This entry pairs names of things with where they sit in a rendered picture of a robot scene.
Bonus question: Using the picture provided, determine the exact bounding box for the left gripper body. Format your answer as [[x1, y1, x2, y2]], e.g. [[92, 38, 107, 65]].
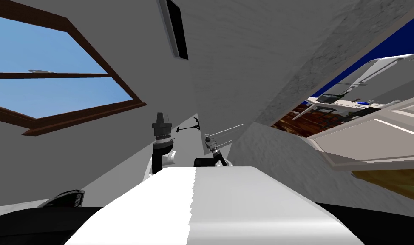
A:
[[151, 122, 173, 138]]

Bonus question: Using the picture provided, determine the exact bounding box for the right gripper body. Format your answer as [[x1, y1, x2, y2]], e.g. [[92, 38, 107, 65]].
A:
[[204, 134, 218, 152]]

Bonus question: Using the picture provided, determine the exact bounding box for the grey door leaf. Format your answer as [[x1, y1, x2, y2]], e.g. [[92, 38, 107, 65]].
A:
[[196, 114, 255, 167]]

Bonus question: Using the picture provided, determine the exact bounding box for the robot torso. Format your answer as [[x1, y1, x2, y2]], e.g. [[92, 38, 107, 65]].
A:
[[64, 157, 365, 245]]

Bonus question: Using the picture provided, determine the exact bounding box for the brown framed window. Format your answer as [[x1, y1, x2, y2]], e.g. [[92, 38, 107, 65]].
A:
[[0, 0, 147, 137]]

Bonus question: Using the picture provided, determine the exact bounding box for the white panelled door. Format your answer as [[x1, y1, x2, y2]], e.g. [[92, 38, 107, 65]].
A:
[[305, 92, 414, 171]]

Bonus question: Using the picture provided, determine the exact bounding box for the white desk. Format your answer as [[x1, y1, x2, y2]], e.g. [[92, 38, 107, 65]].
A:
[[291, 51, 414, 120]]

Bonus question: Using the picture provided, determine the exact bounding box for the black panel white frame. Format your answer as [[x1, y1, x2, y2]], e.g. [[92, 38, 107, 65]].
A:
[[157, 0, 189, 61]]

